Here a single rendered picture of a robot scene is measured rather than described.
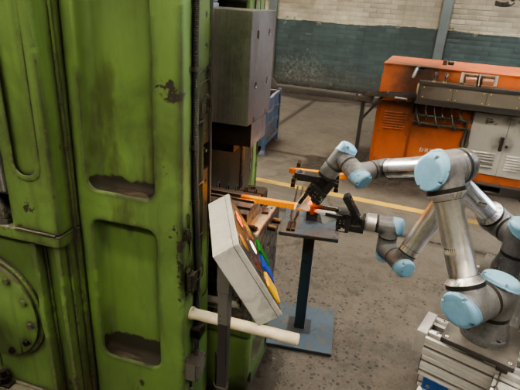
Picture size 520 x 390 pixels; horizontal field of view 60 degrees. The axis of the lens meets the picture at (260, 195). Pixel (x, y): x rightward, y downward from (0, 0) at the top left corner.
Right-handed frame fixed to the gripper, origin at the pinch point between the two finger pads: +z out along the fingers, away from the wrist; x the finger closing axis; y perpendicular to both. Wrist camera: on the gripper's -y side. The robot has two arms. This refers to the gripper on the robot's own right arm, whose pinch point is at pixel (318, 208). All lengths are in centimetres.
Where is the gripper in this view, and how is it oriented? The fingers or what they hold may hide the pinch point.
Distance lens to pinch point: 192.1
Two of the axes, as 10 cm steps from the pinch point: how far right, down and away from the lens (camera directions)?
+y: -0.5, 9.2, 4.0
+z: -9.6, -1.6, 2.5
